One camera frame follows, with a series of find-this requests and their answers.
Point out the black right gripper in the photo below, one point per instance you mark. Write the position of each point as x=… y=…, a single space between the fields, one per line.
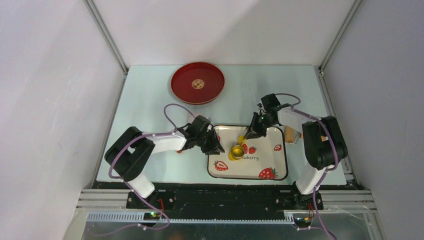
x=253 y=130

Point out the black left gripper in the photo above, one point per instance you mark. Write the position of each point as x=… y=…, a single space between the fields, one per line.
x=214 y=147

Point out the strawberry print tray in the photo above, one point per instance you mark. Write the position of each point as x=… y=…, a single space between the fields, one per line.
x=263 y=159

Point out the red round plate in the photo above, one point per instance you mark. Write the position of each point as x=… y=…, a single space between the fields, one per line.
x=197 y=83

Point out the yellow dough trimmings strip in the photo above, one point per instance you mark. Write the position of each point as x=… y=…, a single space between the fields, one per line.
x=241 y=140

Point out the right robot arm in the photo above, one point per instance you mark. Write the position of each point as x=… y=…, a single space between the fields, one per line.
x=323 y=141

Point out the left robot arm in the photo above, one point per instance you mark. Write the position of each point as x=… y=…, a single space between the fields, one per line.
x=130 y=153

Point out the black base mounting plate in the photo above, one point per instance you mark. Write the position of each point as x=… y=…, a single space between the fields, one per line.
x=216 y=202

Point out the aluminium frame rail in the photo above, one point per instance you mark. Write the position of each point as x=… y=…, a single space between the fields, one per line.
x=356 y=202

